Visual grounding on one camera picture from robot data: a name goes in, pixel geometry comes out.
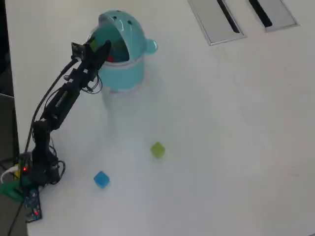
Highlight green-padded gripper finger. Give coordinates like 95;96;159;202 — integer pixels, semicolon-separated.
83;36;99;60

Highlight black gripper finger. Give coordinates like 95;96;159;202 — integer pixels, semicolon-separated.
94;39;112;72

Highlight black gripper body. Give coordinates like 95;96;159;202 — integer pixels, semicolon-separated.
77;55;101;82

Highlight yellow-green lego block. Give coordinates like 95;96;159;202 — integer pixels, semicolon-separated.
150;141;166;159

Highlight blue lego block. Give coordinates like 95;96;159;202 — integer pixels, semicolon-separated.
93;171;111;190

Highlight teal whale-shaped bin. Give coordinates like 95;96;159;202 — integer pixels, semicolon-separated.
86;9;159;93

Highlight dark grey monitor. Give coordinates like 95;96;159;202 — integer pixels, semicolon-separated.
0;93;20;158

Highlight yellow plug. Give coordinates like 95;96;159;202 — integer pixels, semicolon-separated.
13;163;22;180

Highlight green table clamp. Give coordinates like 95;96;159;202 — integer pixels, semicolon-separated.
0;180;32;203

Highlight blue circuit board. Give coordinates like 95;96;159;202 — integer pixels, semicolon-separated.
24;188;43;223

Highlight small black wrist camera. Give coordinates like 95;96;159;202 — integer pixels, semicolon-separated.
70;42;86;60

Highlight thin black servo wires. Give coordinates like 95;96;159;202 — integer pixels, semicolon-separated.
82;73;103;94

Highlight thick black camera cable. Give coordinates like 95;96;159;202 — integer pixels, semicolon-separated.
23;59;77;156

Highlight wide metal cable hatch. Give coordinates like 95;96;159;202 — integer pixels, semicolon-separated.
187;0;247;47

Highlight white cable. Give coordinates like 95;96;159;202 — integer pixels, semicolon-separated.
0;166;19;184

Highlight black power cable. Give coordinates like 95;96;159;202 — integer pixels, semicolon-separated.
8;200;27;236

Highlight narrow metal cable hatch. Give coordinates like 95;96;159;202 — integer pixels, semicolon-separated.
247;0;300;33

